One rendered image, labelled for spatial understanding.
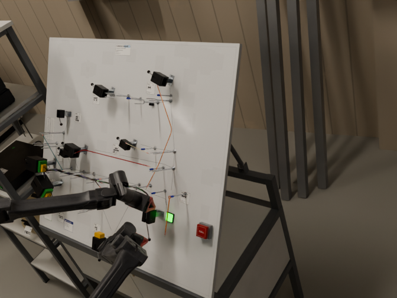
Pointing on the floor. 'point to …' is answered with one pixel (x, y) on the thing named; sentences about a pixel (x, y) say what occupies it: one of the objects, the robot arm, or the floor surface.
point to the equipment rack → (46, 266)
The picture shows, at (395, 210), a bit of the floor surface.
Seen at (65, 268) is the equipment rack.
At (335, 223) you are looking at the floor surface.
